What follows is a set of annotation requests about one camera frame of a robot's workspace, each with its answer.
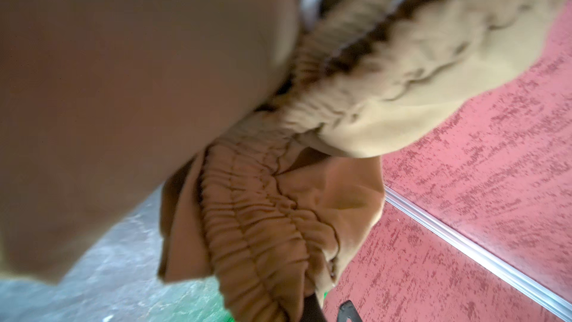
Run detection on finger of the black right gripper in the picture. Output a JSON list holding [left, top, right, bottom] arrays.
[[336, 301, 363, 322]]

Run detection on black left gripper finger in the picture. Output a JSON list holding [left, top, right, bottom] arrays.
[[300, 295, 327, 322]]

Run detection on khaki brown shorts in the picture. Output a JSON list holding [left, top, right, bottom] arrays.
[[1, 0, 567, 321]]

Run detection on right aluminium corner post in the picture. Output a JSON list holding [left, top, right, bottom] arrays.
[[385, 187, 571, 322]]

